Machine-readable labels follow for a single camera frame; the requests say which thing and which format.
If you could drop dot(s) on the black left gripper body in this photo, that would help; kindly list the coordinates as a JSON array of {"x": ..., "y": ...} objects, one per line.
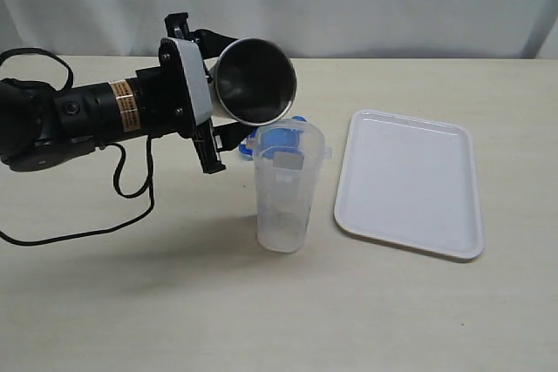
[{"x": 158, "y": 107}]

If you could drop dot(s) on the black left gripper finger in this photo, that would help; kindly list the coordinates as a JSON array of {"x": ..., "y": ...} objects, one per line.
[
  {"x": 211, "y": 44},
  {"x": 229, "y": 136}
]

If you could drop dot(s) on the stainless steel cup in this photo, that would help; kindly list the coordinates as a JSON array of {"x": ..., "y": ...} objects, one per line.
[{"x": 252, "y": 82}]

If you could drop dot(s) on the clear plastic container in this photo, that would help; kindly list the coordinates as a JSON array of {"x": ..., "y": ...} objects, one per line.
[{"x": 285, "y": 184}]

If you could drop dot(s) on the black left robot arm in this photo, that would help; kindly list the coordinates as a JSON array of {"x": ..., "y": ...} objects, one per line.
[{"x": 43, "y": 127}]

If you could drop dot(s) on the blue plastic lid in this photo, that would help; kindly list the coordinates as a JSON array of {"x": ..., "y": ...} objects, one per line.
[{"x": 286, "y": 139}]

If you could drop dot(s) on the white backdrop curtain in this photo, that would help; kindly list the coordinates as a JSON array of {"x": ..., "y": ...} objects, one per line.
[{"x": 305, "y": 28}]

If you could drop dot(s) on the white rectangular tray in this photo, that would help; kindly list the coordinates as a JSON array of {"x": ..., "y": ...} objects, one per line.
[{"x": 411, "y": 183}]

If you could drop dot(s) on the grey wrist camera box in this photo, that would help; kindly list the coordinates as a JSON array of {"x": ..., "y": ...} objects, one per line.
[{"x": 184, "y": 73}]

